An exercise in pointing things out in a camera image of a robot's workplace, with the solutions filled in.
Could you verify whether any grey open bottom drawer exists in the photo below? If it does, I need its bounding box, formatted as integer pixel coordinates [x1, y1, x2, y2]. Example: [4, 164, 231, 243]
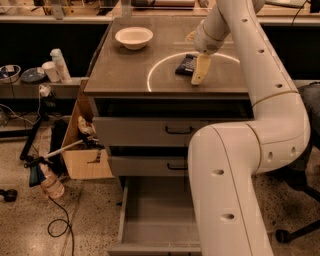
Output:
[108, 176, 202, 256]

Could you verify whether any black caster on floor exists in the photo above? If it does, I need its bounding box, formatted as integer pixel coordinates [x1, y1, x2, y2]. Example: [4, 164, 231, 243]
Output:
[0, 189, 18, 202]

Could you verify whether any blue plate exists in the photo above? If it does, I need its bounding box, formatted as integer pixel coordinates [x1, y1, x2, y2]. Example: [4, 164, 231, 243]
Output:
[20, 67, 47, 84]

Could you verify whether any white rod tool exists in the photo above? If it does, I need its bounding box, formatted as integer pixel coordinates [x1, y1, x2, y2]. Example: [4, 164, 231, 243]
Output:
[42, 135, 98, 159]

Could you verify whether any cardboard box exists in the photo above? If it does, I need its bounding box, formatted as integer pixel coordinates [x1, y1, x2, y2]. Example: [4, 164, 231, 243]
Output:
[62, 80, 113, 180]

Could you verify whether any grey drawer cabinet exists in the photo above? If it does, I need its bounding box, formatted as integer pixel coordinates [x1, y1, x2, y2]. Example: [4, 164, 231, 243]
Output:
[83, 16, 264, 256]

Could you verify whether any white paper cup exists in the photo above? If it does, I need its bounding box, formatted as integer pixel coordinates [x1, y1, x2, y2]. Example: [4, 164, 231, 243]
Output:
[42, 61, 60, 82]

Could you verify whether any white paper bowl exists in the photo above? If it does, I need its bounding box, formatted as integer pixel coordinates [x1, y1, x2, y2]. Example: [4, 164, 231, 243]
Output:
[115, 27, 153, 50]

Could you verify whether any black cable on floor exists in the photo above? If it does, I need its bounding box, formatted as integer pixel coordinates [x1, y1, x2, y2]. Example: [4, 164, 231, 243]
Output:
[46, 195, 76, 256]

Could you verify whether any spray bottle with blue trigger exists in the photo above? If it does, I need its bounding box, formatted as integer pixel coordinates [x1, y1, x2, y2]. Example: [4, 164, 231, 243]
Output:
[24, 157, 65, 199]

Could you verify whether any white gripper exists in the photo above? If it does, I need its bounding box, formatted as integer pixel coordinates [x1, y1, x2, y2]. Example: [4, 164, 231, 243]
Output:
[185, 19, 230, 85]

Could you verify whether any grey top drawer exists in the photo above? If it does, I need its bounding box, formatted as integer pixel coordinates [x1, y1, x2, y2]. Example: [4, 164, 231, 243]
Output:
[93, 117, 212, 147]

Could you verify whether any grey middle drawer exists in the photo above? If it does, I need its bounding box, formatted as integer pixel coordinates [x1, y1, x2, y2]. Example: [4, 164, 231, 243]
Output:
[108, 156, 188, 177]

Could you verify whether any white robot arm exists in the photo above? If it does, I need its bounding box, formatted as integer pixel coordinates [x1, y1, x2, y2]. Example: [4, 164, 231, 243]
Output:
[188, 0, 310, 256]

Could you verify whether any white cylindrical canister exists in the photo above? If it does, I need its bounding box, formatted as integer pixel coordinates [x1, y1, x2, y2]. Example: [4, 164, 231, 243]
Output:
[50, 48, 72, 84]

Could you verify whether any bowl on left shelf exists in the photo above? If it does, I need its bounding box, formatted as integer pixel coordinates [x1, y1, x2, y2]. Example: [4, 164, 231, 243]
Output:
[0, 65, 21, 84]

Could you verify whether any black bar leaning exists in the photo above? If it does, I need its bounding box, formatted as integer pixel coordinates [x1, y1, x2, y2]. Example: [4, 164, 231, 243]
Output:
[20, 115, 42, 161]

